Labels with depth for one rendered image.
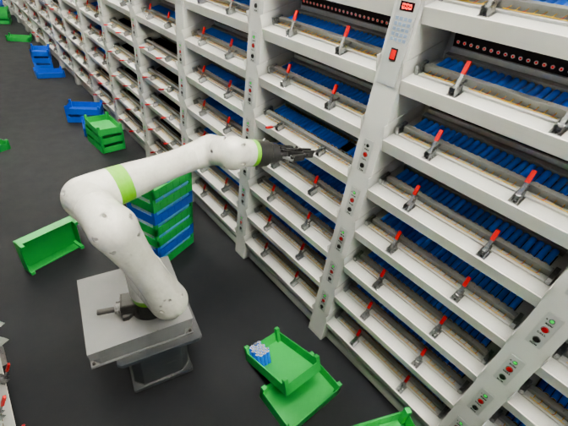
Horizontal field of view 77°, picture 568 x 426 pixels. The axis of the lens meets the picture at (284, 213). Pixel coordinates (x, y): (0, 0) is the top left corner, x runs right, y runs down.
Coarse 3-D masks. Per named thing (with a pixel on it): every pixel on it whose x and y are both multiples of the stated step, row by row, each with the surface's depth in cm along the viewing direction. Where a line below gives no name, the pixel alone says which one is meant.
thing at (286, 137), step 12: (276, 96) 172; (264, 108) 170; (276, 108) 174; (264, 120) 168; (312, 120) 163; (276, 132) 160; (288, 132) 159; (288, 144) 157; (300, 144) 152; (312, 144) 151; (324, 156) 145; (324, 168) 145; (336, 168) 139; (348, 168) 132
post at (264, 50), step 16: (272, 0) 144; (288, 0) 149; (256, 16) 148; (256, 48) 154; (272, 48) 156; (256, 64) 157; (256, 80) 160; (256, 96) 164; (272, 96) 170; (256, 128) 174; (240, 176) 196; (240, 192) 202; (240, 208) 207; (240, 240) 219
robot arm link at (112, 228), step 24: (96, 192) 94; (96, 216) 87; (120, 216) 88; (96, 240) 88; (120, 240) 88; (144, 240) 97; (120, 264) 96; (144, 264) 100; (144, 288) 107; (168, 288) 113; (168, 312) 117
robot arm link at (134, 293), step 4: (160, 260) 131; (128, 280) 126; (128, 284) 128; (132, 284) 125; (128, 288) 130; (132, 288) 127; (136, 288) 123; (132, 292) 130; (136, 292) 125; (132, 296) 132; (136, 296) 130; (136, 300) 132; (140, 300) 131; (136, 304) 135; (140, 304) 133; (144, 304) 133
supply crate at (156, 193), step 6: (186, 174) 197; (174, 180) 190; (180, 180) 194; (186, 180) 199; (162, 186) 183; (168, 186) 187; (174, 186) 192; (150, 192) 178; (156, 192) 181; (162, 192) 185; (150, 198) 180; (156, 198) 182
